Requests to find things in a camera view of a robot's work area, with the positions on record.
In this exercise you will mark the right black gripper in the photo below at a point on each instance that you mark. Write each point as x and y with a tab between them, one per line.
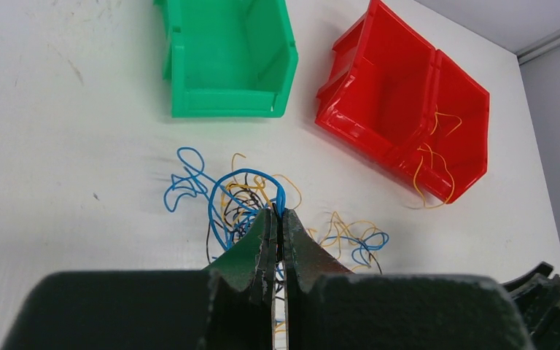
537	297

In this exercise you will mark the green plastic bin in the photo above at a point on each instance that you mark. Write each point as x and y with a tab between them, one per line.
228	58

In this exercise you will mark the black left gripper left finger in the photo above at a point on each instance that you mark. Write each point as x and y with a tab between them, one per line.
227	305

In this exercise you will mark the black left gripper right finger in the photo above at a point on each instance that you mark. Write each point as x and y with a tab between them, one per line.
330	307

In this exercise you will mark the red plastic double bin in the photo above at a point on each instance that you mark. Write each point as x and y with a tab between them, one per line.
407	105

